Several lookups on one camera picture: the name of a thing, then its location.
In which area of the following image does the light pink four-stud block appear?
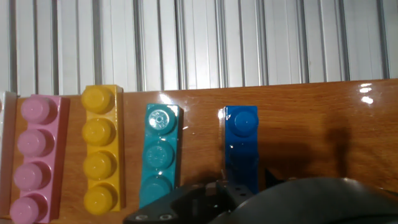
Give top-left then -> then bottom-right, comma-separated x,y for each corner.
9,94 -> 71,224

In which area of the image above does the teal four-stud block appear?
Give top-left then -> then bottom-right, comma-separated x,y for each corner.
139,103 -> 184,209

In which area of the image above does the glossy wooden board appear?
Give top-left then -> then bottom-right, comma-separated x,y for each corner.
0,78 -> 398,224

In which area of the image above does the blue four-stud block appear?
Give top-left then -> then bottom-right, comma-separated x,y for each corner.
223,105 -> 260,195

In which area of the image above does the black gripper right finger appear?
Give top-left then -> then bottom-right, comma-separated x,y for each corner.
264,168 -> 285,190

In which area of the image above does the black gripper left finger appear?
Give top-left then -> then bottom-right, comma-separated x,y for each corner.
123,169 -> 256,224

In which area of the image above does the yellow four-stud block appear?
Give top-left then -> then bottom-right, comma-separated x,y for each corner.
80,84 -> 125,216

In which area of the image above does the white four-stud block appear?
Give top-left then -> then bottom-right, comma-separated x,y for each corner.
0,91 -> 18,217

